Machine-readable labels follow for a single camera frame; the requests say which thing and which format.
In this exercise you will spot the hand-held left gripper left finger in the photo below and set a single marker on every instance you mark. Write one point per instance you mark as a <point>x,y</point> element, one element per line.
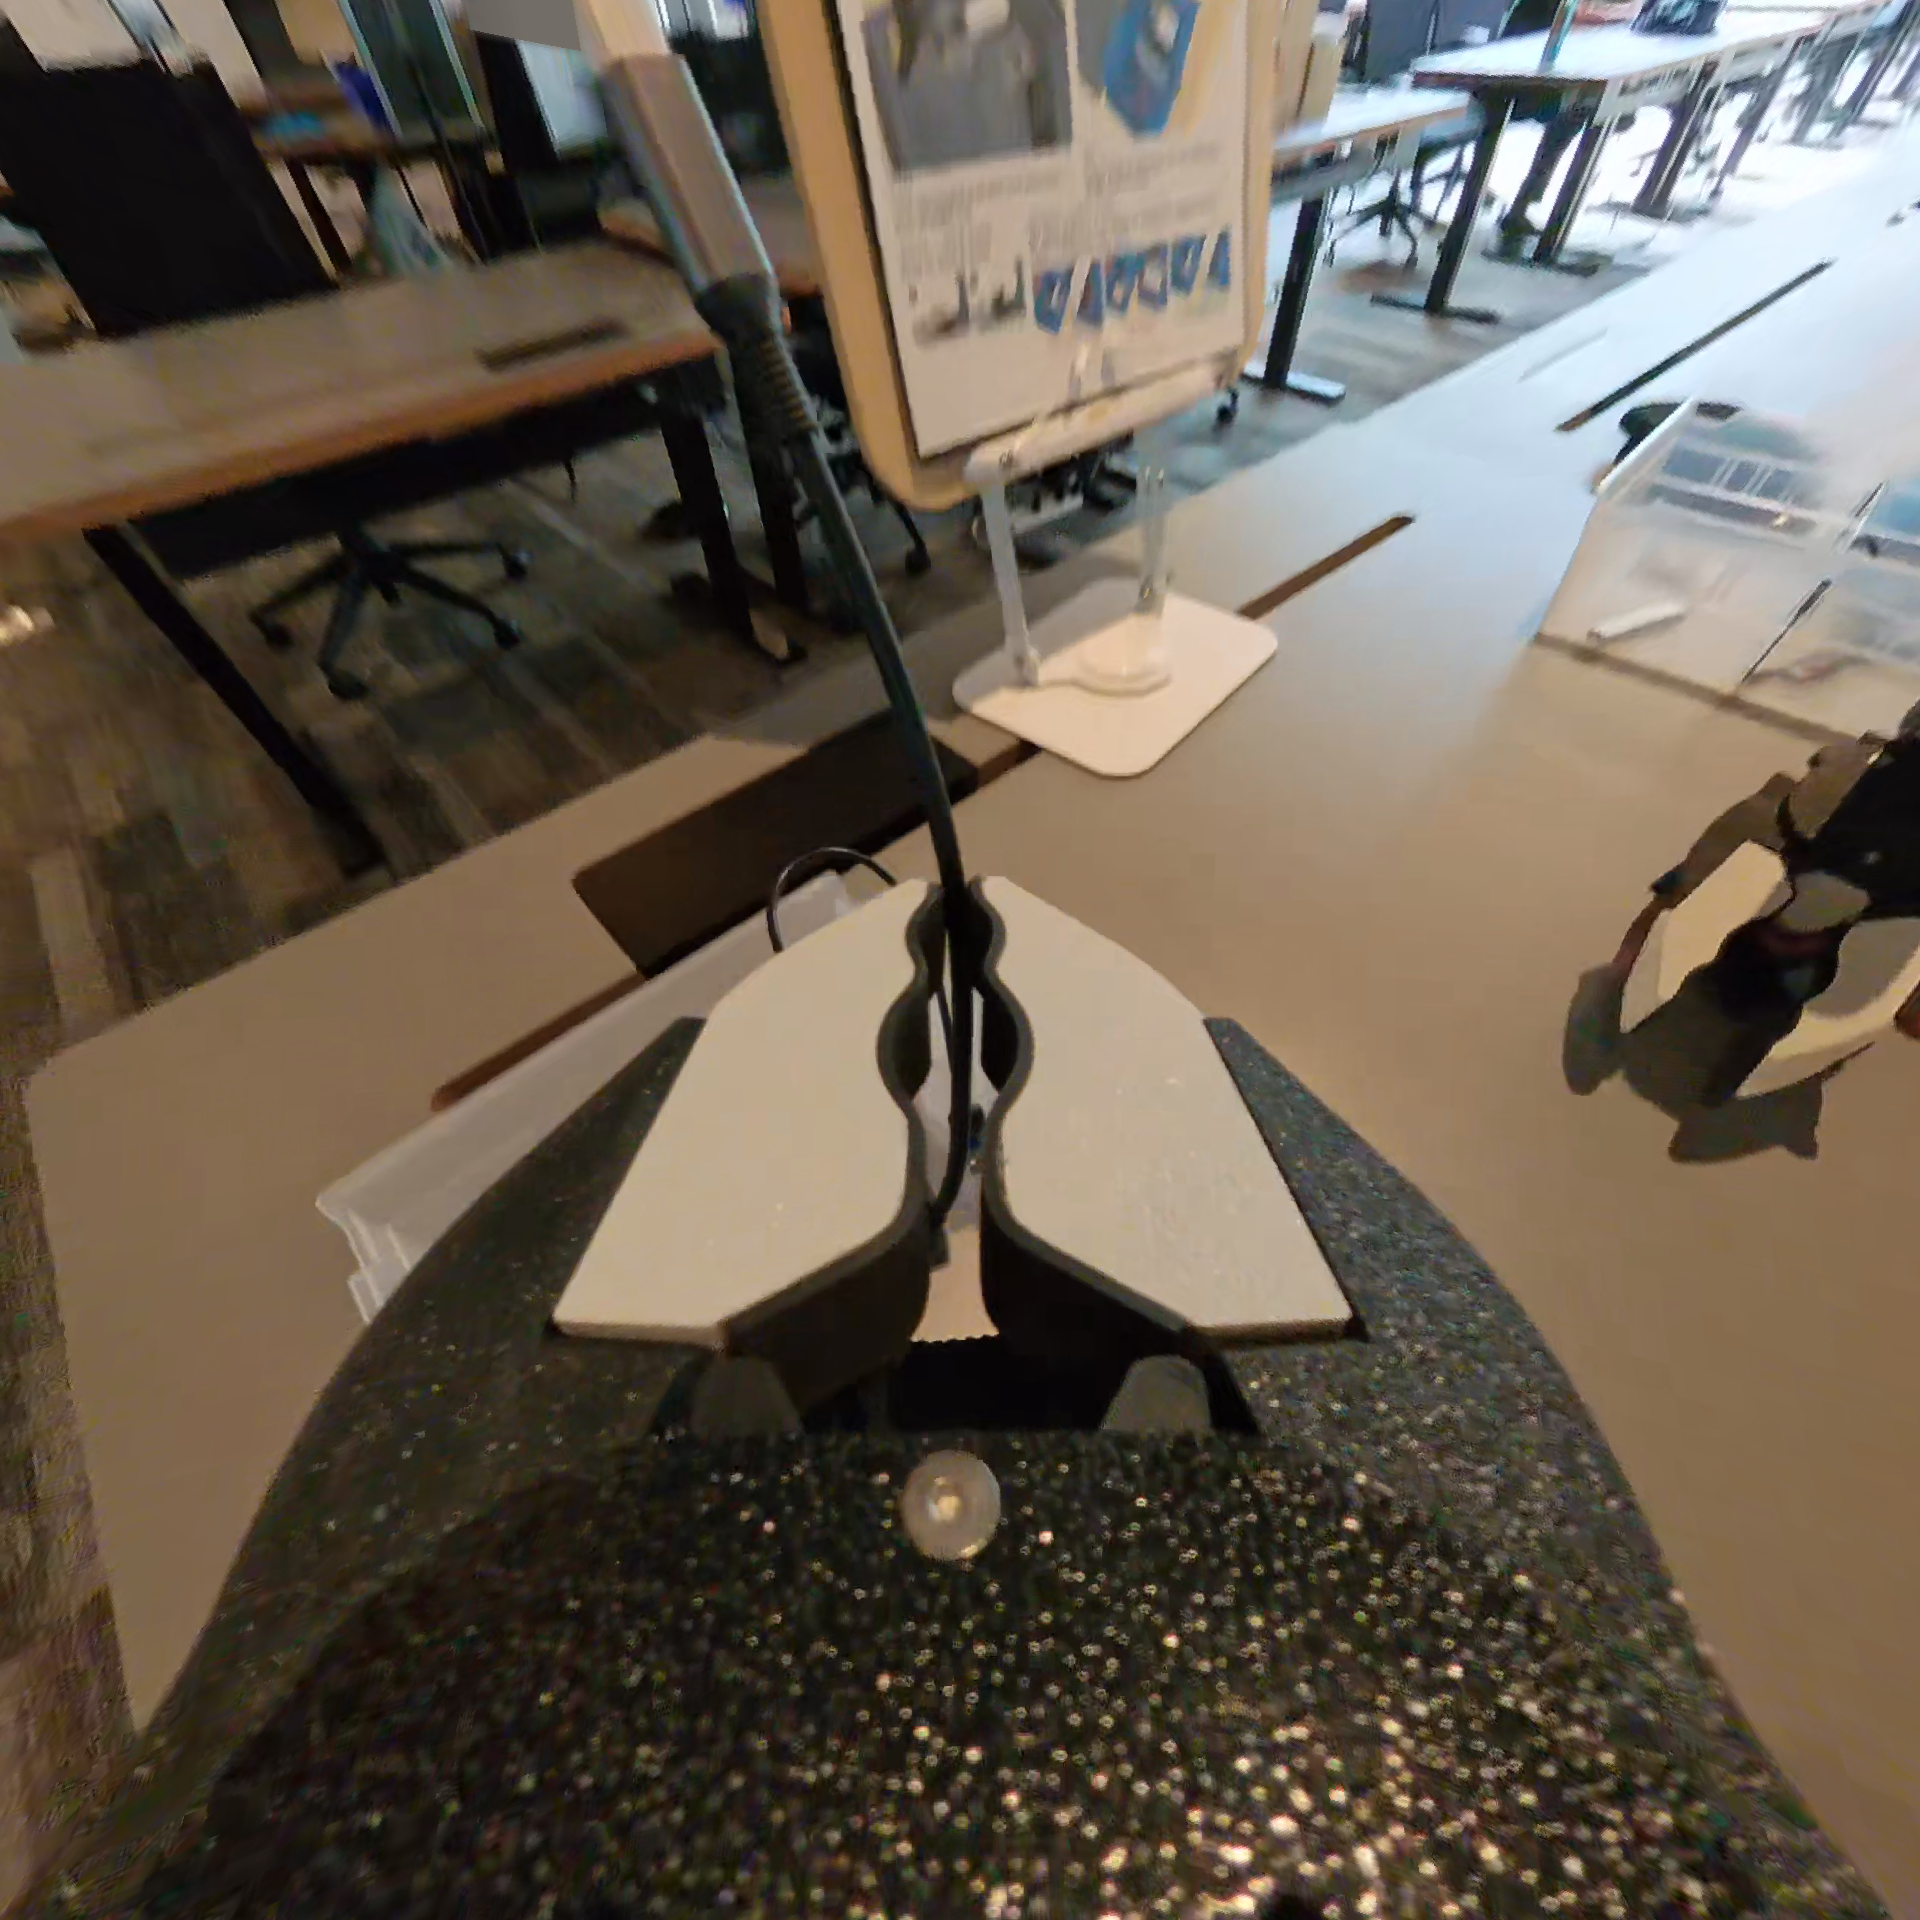
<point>751,1171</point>

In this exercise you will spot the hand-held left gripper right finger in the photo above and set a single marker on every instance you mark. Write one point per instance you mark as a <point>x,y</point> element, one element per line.
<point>1155,1171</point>

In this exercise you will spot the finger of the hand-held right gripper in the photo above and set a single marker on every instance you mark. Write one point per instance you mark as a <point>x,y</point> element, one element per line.
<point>1853,1020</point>
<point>1694,930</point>

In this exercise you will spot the clear plastic bin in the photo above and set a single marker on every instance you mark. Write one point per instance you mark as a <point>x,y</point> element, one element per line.
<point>451,1154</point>
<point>1666,556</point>

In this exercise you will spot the black office chair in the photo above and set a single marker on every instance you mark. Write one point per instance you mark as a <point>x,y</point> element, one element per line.
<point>376,579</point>

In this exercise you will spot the long wooden desk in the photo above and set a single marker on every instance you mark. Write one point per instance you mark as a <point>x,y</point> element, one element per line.
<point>1576,60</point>
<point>1366,119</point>

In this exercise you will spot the printed instruction board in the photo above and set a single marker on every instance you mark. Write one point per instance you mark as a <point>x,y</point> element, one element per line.
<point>1051,180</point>

